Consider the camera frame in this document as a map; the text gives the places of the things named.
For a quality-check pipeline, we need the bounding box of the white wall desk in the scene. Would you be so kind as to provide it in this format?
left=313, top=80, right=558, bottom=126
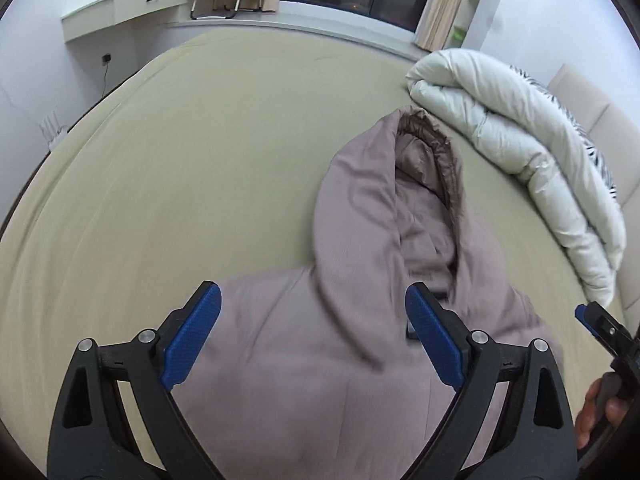
left=61, top=0, right=202, bottom=44

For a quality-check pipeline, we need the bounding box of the mauve hooded down jacket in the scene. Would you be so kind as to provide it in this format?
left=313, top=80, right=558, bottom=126
left=170, top=105, right=562, bottom=480

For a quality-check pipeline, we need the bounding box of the white window sill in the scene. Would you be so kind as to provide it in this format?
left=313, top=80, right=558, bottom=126
left=164, top=0, right=432, bottom=57

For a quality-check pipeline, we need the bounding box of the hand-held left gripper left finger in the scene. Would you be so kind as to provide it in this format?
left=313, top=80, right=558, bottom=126
left=47, top=280, right=223, bottom=480

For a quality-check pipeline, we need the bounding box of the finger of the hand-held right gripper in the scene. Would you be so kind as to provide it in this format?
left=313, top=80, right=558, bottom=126
left=574, top=301, right=638, bottom=361

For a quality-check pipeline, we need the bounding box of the bed with olive sheet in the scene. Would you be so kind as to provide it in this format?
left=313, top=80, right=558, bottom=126
left=0, top=27, right=632, bottom=480

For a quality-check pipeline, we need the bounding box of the beige padded headboard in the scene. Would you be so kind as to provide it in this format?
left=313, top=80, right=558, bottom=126
left=546, top=63, right=640, bottom=328

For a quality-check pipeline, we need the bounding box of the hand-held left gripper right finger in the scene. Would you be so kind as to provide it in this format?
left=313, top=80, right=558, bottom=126
left=404, top=281, right=578, bottom=480

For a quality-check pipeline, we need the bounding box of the zebra striped pillow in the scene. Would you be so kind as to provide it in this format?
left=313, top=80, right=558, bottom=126
left=509, top=64, right=622, bottom=202

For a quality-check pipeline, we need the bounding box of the white folded duvet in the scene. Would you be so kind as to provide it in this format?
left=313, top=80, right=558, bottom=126
left=404, top=48, right=628, bottom=309

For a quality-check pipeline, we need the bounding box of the person's right hand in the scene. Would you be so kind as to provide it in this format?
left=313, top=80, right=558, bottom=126
left=574, top=377, right=627, bottom=451

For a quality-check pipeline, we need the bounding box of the white wall shelf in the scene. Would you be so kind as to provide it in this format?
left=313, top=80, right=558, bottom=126
left=451, top=0, right=507, bottom=52

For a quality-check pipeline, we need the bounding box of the black plug with cable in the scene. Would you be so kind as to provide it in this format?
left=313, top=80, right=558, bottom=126
left=98, top=53, right=113, bottom=103

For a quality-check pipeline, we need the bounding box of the white router with antennas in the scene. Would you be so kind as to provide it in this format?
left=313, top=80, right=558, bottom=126
left=39, top=108, right=69, bottom=150

